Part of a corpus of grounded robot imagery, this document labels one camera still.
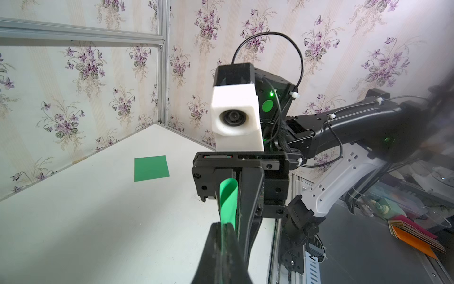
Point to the green square paper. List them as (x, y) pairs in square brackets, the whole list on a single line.
[(228, 208), (149, 168)]

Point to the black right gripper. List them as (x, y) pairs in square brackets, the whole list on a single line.
[(263, 185)]

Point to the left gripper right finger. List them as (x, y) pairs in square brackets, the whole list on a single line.
[(235, 268)]

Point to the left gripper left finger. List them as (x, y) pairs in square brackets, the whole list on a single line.
[(211, 267)]

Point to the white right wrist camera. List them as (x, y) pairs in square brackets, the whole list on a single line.
[(234, 109)]

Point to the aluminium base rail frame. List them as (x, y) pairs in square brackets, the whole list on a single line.
[(296, 249)]

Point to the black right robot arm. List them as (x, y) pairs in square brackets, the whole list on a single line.
[(339, 148)]

